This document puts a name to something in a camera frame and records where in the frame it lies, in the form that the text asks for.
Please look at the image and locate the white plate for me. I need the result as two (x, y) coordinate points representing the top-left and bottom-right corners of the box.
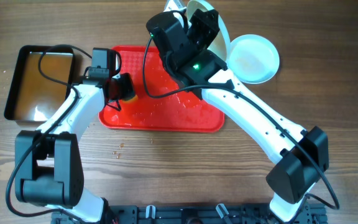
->
(187, 0), (231, 61)
(226, 34), (280, 85)

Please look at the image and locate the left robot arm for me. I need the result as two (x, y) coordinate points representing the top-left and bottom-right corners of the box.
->
(6, 73), (135, 223)

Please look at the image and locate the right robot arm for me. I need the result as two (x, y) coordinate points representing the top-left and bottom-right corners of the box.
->
(146, 10), (329, 223)

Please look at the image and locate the white plate top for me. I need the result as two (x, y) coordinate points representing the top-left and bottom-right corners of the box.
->
(226, 34), (280, 85)

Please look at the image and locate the orange green sponge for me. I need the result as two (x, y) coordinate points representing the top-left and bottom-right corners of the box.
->
(122, 95), (138, 103)

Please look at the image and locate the black water basin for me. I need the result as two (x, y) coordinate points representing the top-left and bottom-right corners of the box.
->
(4, 45), (75, 122)

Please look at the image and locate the red plastic tray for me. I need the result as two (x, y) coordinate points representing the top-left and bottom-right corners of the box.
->
(98, 45), (225, 133)

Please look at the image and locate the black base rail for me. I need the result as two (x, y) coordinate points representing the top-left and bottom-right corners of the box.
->
(50, 202), (328, 224)

